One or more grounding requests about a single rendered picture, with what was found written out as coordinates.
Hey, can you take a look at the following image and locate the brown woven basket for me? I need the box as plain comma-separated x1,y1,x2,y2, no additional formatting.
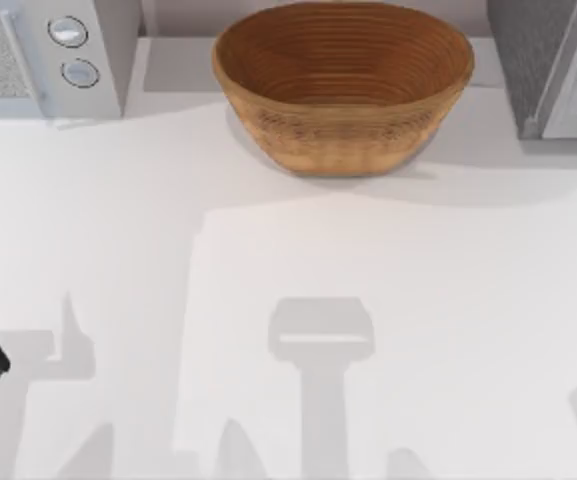
211,1,476,179

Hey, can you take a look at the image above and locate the pale microwave oven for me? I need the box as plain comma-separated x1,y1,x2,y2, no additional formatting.
0,0,143,121

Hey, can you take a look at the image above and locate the round microwave knob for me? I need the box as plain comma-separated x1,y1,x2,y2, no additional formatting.
60,57,101,89
47,15,90,49

